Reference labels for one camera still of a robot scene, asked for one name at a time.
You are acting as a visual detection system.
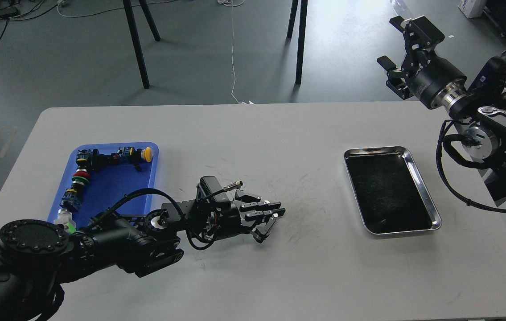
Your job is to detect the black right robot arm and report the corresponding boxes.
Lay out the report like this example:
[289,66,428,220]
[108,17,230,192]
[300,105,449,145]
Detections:
[377,16,506,214]

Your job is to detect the white floor cable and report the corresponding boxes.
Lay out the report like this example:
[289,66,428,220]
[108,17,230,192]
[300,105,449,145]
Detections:
[216,0,253,105]

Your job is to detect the white green switch block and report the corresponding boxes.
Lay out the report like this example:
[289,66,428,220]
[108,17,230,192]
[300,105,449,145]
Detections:
[53,208,76,234]

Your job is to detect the blue plastic tray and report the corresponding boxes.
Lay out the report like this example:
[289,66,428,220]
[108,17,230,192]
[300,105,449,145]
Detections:
[46,142,159,228]

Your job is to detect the silver metal tray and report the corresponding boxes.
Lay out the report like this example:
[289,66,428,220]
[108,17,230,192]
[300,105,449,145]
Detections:
[344,146,442,237]

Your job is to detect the black tripod legs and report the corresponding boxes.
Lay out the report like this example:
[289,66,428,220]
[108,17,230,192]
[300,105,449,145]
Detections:
[287,0,309,86]
[122,0,161,89]

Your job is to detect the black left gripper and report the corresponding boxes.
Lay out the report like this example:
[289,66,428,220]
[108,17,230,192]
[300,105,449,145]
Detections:
[209,191,286,243]

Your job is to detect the black tripod legs right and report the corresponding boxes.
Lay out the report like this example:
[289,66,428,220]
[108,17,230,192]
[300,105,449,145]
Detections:
[287,0,309,86]

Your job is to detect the green push button switch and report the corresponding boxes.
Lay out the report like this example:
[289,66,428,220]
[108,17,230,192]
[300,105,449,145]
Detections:
[72,176,90,185]

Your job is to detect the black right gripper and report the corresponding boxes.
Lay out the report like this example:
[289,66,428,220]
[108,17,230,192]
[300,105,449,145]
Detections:
[377,16,467,109]

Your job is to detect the blue black switch base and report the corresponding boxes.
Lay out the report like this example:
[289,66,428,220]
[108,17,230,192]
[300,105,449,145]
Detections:
[59,187,84,213]

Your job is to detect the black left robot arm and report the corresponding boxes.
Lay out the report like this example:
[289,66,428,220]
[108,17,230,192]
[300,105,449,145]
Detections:
[0,176,285,321]

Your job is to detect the black tripod legs left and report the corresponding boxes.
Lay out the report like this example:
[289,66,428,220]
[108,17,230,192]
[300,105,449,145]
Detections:
[122,0,161,89]

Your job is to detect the red push button switch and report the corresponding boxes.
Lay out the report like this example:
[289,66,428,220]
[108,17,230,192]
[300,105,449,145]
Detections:
[73,169,91,181]

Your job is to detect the yellow push button switch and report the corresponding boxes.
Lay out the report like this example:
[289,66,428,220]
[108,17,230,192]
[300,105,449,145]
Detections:
[117,147,153,164]

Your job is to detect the white cardboard box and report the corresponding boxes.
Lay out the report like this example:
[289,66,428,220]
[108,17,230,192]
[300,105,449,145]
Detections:
[458,0,487,19]

